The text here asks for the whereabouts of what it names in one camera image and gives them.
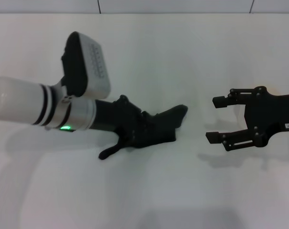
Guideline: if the dark cloth rag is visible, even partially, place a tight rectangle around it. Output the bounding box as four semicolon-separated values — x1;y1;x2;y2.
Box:
98;104;188;161

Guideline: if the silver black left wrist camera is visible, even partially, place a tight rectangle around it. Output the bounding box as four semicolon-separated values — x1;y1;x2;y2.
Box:
61;31;112;99

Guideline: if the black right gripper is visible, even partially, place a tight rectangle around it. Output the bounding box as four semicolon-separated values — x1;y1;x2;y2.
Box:
206;85;289;152

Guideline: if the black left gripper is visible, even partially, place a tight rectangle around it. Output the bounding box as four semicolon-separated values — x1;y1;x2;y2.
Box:
92;94;159;147

